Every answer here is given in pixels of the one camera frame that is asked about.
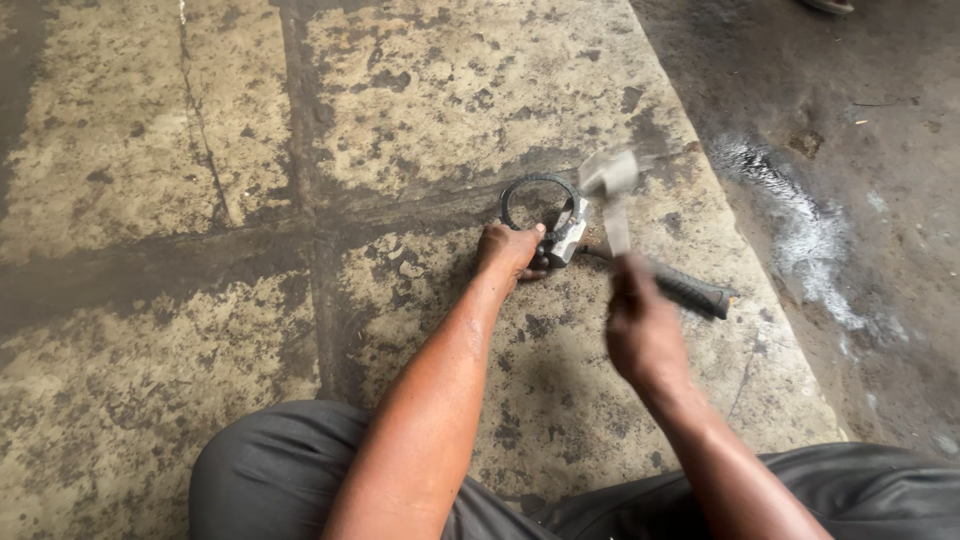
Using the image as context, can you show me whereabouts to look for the black-handled hammer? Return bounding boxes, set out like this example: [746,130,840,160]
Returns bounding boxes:
[577,243,741,321]

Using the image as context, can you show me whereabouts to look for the person's grey trousers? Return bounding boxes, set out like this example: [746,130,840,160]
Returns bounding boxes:
[187,399,960,540]

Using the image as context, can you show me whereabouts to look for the person's right hand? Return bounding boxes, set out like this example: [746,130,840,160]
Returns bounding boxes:
[604,252,693,391]

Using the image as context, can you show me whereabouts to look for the person's left hand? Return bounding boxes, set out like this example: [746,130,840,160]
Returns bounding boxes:
[474,222,552,295]

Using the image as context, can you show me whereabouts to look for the black metal ring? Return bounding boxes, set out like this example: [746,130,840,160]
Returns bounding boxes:
[498,173,594,270]

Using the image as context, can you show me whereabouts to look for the grey steel hammer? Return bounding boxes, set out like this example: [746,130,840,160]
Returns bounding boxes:
[577,147,642,260]

